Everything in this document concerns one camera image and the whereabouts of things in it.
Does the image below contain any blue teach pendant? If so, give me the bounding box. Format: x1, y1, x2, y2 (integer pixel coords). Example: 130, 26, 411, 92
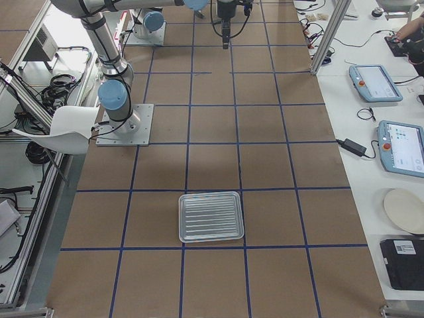
377, 121, 423, 178
348, 64, 403, 103

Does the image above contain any operator hand at desk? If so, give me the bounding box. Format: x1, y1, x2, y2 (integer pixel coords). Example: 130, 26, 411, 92
396, 23, 419, 40

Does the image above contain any white plastic chair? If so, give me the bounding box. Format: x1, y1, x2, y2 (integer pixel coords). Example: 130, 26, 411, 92
12, 105, 99, 155

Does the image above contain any aluminium frame post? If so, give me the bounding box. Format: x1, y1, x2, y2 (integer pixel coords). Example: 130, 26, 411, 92
310, 0, 351, 75

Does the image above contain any black flat case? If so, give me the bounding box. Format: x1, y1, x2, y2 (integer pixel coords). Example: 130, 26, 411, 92
380, 239, 423, 291

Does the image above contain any green brake shoe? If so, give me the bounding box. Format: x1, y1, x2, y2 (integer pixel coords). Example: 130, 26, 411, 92
194, 10, 205, 19

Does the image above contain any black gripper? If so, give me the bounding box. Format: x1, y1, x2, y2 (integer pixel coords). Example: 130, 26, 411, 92
217, 1, 237, 49

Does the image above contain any beige round plate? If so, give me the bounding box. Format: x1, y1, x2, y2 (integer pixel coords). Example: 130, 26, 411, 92
384, 189, 423, 236

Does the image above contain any near blue teach pendant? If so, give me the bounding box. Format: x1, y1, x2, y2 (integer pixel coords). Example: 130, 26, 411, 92
377, 121, 423, 178

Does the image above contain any far blue teach pendant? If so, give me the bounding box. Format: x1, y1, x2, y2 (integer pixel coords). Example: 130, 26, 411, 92
348, 64, 403, 103

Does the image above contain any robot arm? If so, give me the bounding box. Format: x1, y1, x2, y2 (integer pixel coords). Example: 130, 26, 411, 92
51, 0, 252, 102
131, 8, 164, 38

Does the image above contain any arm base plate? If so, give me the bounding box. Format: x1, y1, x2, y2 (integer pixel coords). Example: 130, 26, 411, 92
122, 21, 166, 46
95, 104, 154, 146

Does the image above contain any black power adapter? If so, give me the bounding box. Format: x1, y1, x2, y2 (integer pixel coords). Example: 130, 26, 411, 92
336, 138, 368, 157

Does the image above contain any grey control box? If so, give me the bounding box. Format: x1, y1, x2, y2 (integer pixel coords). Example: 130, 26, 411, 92
23, 24, 59, 72

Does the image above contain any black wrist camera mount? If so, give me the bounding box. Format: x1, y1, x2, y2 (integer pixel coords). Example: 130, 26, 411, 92
240, 0, 253, 17

